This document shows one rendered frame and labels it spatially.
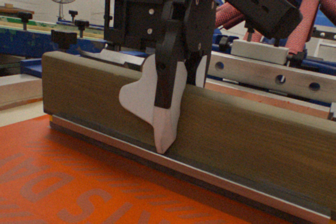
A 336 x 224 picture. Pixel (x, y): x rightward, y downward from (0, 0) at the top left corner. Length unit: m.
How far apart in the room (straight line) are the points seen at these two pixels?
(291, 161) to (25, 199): 0.22
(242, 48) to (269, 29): 0.50
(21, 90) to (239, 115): 0.34
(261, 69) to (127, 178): 0.44
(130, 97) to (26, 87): 0.25
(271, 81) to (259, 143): 0.42
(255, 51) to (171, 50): 0.50
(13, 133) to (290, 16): 0.32
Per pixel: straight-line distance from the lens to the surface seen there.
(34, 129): 0.41
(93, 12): 5.97
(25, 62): 0.53
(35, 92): 0.50
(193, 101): 0.27
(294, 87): 0.67
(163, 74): 0.23
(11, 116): 0.45
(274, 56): 0.72
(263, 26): 0.23
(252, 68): 0.67
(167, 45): 0.23
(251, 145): 0.26
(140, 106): 0.27
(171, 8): 0.25
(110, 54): 0.59
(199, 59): 0.30
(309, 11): 1.04
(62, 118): 0.35
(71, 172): 0.31
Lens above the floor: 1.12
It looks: 19 degrees down
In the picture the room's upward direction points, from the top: 9 degrees clockwise
